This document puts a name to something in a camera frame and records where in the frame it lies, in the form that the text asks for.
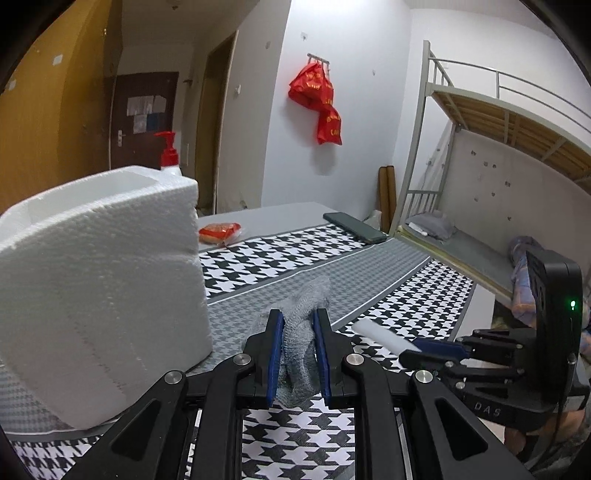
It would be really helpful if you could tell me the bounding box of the grey sock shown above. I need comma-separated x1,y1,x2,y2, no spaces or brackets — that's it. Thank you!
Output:
276,277,333,409

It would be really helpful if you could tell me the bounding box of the white door notice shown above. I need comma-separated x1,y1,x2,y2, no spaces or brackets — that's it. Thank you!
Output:
127,96,166,116

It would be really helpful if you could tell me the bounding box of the red plastic bag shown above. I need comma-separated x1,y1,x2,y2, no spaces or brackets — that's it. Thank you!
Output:
288,62,335,112
316,106,343,146

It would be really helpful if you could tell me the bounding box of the grey pillow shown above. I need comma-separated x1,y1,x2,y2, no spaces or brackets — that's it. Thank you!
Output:
405,212,458,241

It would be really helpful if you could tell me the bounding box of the light wooden side door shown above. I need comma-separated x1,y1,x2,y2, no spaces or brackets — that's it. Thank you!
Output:
196,30,238,215

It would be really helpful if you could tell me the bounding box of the black white houndstooth cloth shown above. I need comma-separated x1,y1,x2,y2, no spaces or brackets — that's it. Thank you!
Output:
0,222,478,480

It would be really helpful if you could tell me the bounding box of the white foam box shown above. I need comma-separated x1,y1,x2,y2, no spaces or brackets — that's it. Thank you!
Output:
0,165,214,430

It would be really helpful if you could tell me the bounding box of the white pump bottle red cap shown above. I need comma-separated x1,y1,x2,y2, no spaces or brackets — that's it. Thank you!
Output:
154,130,184,177

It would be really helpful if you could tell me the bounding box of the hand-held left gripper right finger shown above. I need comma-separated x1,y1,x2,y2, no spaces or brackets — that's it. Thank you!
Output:
311,308,536,480

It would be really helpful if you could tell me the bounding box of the dark brown door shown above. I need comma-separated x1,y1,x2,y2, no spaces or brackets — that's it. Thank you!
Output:
104,71,180,171

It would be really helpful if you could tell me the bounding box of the wooden wardrobe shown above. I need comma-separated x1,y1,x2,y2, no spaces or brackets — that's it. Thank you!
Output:
0,0,123,217

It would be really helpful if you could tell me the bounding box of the person's right hand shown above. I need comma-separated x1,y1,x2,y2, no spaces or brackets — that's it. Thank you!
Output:
503,406,589,467

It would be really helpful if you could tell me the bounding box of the metal bunk bed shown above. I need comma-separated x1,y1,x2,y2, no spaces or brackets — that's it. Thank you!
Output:
388,41,591,333

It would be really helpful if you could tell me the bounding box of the red snack packet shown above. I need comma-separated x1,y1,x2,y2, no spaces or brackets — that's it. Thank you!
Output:
198,222,242,244

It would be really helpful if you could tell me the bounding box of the black smartphone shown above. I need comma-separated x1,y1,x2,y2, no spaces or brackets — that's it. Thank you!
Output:
323,212,389,244

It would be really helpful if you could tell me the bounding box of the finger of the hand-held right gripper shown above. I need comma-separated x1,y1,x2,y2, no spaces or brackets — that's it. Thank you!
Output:
399,350,514,385
411,329,532,355

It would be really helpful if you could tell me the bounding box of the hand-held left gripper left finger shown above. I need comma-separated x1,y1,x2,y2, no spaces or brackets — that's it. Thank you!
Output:
60,308,284,480

